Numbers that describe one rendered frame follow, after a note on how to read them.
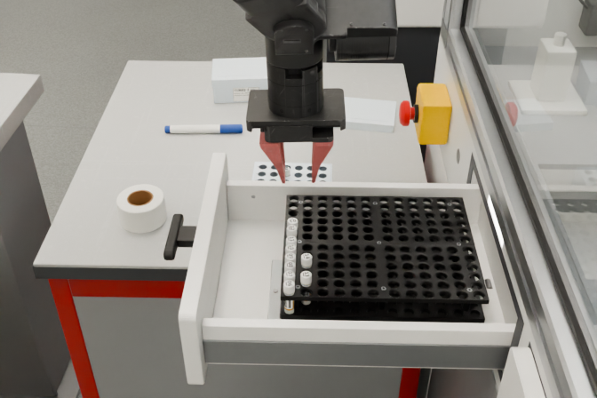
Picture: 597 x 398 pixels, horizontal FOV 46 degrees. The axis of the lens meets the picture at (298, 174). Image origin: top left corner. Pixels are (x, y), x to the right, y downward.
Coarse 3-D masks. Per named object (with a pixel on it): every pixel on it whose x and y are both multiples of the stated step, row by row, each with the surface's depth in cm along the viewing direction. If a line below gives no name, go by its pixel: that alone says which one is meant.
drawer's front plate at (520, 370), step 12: (516, 348) 67; (528, 348) 67; (516, 360) 65; (528, 360) 65; (504, 372) 69; (516, 372) 65; (528, 372) 64; (504, 384) 69; (516, 384) 65; (528, 384) 63; (540, 384) 63; (504, 396) 69; (516, 396) 65; (528, 396) 62; (540, 396) 62
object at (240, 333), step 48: (240, 192) 93; (288, 192) 93; (336, 192) 93; (384, 192) 93; (432, 192) 92; (480, 192) 92; (240, 240) 93; (480, 240) 93; (240, 288) 86; (240, 336) 74; (288, 336) 74; (336, 336) 74; (384, 336) 73; (432, 336) 73; (480, 336) 73
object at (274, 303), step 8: (272, 264) 87; (280, 264) 87; (272, 272) 86; (280, 272) 86; (272, 280) 85; (280, 280) 85; (272, 288) 84; (280, 288) 84; (480, 288) 85; (272, 296) 83; (280, 296) 83; (272, 304) 82; (280, 304) 82; (272, 312) 81; (280, 312) 81
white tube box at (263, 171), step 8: (256, 168) 112; (264, 168) 113; (272, 168) 113; (296, 168) 113; (304, 168) 112; (320, 168) 113; (328, 168) 112; (256, 176) 110; (264, 176) 110; (272, 176) 112; (296, 176) 111; (304, 176) 110; (320, 176) 111; (328, 176) 110
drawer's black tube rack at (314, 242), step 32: (320, 224) 85; (352, 224) 90; (384, 224) 90; (416, 224) 90; (448, 224) 86; (320, 256) 82; (352, 256) 82; (384, 256) 81; (416, 256) 81; (448, 256) 81; (320, 288) 77; (352, 288) 77; (384, 288) 77; (416, 288) 77; (448, 288) 77; (352, 320) 78; (384, 320) 78; (416, 320) 77; (448, 320) 77; (480, 320) 77
